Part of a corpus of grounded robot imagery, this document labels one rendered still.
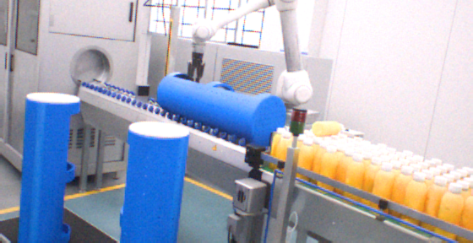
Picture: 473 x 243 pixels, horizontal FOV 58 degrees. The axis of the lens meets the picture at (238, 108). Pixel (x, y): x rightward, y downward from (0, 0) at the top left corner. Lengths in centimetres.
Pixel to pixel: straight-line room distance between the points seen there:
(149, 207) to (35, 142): 87
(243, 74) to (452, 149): 220
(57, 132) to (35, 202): 42
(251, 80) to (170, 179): 233
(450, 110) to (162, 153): 338
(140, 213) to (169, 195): 15
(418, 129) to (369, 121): 53
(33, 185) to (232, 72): 234
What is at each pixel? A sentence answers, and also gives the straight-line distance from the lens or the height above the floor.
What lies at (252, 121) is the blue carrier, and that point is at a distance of 217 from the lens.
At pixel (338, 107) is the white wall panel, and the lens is 508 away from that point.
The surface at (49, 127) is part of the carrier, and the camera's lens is 254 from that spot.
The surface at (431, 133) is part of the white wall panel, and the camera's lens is 476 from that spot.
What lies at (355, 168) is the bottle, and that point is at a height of 105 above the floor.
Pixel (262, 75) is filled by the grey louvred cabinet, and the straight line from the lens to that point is 407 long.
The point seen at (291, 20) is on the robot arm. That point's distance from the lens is 259.
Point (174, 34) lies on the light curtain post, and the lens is 349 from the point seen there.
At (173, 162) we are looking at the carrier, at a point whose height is 91.
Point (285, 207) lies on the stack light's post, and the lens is 176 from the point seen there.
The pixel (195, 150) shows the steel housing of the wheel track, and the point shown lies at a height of 82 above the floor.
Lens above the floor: 148
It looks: 9 degrees down
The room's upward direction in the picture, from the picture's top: 8 degrees clockwise
